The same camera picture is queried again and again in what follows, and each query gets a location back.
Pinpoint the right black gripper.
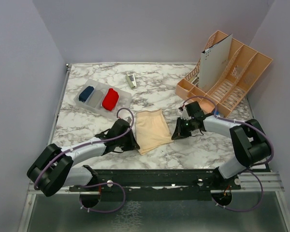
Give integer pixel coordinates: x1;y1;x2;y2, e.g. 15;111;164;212
172;116;195;140

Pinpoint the beige underwear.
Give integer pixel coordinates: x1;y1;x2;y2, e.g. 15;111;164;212
135;109;172;155

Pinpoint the red boxer underwear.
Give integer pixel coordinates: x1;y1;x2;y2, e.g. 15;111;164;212
101;88;119;111

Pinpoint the clear plastic storage box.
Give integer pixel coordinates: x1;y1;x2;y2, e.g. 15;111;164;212
74;79;132;119

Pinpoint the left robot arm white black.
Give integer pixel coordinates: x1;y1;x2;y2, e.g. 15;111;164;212
27;118;140;197

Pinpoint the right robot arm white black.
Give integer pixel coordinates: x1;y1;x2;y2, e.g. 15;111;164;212
172;101;274;189

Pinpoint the grey rolled underwear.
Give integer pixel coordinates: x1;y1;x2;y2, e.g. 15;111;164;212
88;90;104;109

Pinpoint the navy rolled underwear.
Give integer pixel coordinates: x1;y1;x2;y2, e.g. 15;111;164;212
78;86;94;102

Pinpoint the white folder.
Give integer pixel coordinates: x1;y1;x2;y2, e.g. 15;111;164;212
198;34;233;93

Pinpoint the peach desk organizer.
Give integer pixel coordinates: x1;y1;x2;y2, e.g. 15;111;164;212
175;30;273;117

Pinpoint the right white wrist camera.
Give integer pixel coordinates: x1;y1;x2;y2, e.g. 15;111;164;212
181;108;190;120

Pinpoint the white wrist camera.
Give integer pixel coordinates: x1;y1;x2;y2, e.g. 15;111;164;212
181;108;190;120
125;116;133;124

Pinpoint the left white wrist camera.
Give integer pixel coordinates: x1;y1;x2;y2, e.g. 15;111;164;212
125;116;133;124

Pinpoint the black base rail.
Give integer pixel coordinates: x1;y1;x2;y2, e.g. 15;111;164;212
69;169;241;202

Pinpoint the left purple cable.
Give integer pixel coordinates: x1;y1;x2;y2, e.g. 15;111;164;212
33;107;136;214

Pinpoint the purple cable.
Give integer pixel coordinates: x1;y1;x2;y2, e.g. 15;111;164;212
178;96;275;212
33;107;136;214

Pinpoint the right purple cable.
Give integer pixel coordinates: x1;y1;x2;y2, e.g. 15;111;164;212
178;96;275;212

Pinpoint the aluminium frame rail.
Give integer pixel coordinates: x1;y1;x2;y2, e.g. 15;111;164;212
19;63;287;232

